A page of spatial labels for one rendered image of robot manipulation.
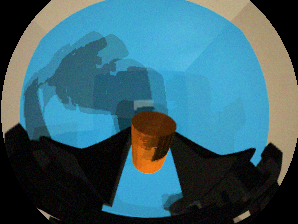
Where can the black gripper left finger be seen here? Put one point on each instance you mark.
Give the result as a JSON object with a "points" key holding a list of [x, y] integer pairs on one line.
{"points": [[100, 165]]}

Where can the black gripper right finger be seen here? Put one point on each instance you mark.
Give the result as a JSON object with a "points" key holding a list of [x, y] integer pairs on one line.
{"points": [[200, 170]]}

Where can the orange knob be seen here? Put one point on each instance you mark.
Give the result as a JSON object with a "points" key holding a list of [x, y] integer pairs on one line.
{"points": [[152, 134]]}

